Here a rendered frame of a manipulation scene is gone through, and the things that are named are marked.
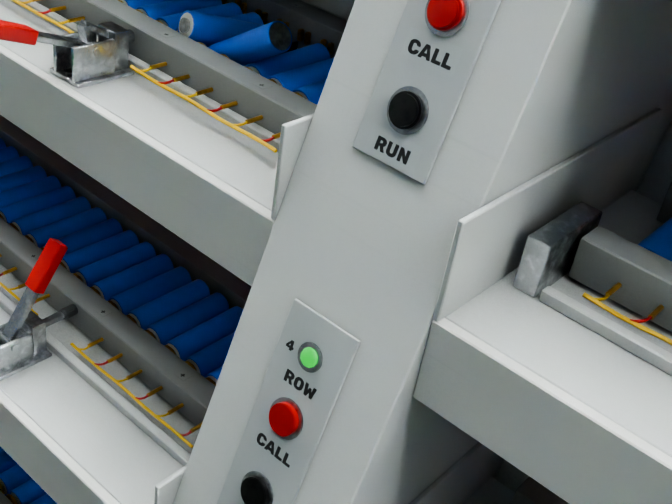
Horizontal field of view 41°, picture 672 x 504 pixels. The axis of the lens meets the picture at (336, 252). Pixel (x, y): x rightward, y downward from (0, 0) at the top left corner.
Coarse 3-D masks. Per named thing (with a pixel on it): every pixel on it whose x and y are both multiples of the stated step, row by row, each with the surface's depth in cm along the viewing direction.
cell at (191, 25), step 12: (192, 12) 54; (180, 24) 54; (192, 24) 54; (204, 24) 54; (216, 24) 55; (228, 24) 55; (240, 24) 56; (252, 24) 57; (192, 36) 54; (204, 36) 54; (216, 36) 55; (228, 36) 55
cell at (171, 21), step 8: (208, 8) 59; (216, 8) 59; (224, 8) 60; (232, 8) 60; (240, 8) 60; (168, 16) 57; (176, 16) 57; (224, 16) 59; (168, 24) 56; (176, 24) 57
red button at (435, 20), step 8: (432, 0) 36; (440, 0) 36; (448, 0) 36; (456, 0) 36; (432, 8) 36; (440, 8) 36; (448, 8) 36; (456, 8) 36; (432, 16) 36; (440, 16) 36; (448, 16) 36; (456, 16) 36; (432, 24) 36; (440, 24) 36; (448, 24) 36; (456, 24) 36
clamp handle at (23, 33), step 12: (0, 24) 46; (12, 24) 47; (24, 24) 49; (84, 24) 51; (0, 36) 47; (12, 36) 47; (24, 36) 48; (36, 36) 48; (48, 36) 49; (60, 36) 50; (84, 36) 51
